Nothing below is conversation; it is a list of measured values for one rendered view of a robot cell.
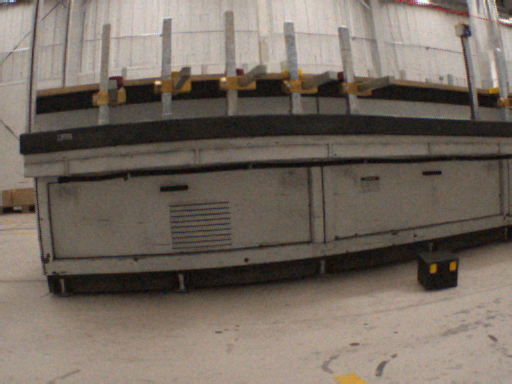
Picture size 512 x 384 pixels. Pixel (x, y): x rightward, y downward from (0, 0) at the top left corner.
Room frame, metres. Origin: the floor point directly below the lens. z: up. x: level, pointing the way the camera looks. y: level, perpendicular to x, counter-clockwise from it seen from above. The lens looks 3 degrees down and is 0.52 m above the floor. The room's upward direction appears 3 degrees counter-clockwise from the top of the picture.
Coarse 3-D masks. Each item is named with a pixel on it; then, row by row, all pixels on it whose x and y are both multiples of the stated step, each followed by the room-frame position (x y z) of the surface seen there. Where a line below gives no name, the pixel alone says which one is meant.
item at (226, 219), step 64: (64, 128) 1.96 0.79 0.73; (64, 192) 1.99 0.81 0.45; (128, 192) 2.06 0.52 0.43; (192, 192) 2.13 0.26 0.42; (256, 192) 2.20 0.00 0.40; (320, 192) 2.23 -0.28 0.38; (384, 192) 2.36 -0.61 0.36; (448, 192) 2.46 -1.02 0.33; (64, 256) 1.98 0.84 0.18; (128, 256) 2.06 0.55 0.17; (192, 256) 2.09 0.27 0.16; (256, 256) 2.16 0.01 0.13; (320, 256) 2.24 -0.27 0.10; (384, 256) 2.34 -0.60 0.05
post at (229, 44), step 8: (224, 16) 1.93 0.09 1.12; (232, 16) 1.92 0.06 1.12; (224, 24) 1.93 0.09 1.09; (232, 24) 1.92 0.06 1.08; (224, 32) 1.94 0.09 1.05; (232, 32) 1.92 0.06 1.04; (224, 40) 1.94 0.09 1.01; (232, 40) 1.92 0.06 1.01; (224, 48) 1.95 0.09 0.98; (232, 48) 1.92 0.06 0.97; (232, 56) 1.92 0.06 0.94; (232, 64) 1.92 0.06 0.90; (232, 72) 1.92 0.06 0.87; (232, 96) 1.92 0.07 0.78; (232, 104) 1.92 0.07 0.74
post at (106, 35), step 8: (104, 24) 1.79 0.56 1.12; (104, 32) 1.79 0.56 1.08; (104, 40) 1.79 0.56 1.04; (104, 48) 1.79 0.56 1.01; (104, 56) 1.79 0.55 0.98; (104, 64) 1.79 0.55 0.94; (104, 72) 1.80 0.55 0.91; (104, 80) 1.80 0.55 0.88; (104, 88) 1.80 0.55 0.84; (104, 104) 1.80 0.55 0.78; (104, 112) 1.80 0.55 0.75
